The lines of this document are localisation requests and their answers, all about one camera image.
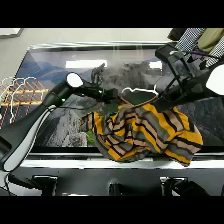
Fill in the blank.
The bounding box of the olive garment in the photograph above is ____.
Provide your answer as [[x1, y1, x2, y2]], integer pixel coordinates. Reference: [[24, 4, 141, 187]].
[[196, 27, 224, 54]]

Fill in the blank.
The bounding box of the checked shirt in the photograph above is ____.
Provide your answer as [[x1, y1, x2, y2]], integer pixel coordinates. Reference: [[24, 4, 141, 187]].
[[175, 27, 224, 68]]

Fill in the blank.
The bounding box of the white clothes hanger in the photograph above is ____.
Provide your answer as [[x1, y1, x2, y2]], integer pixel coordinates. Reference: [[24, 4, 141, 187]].
[[119, 85, 160, 102], [0, 75, 38, 125]]

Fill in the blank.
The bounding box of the dark garment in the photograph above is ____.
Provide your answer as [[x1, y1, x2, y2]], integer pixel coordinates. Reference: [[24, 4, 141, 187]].
[[166, 27, 188, 43]]

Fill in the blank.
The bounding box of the silver frame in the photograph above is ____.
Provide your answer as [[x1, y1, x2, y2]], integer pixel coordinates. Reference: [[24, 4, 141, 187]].
[[19, 151, 224, 197]]

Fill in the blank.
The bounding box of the yellow brown striped shirt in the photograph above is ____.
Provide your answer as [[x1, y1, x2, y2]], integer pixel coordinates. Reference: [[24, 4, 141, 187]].
[[79, 97, 204, 168]]

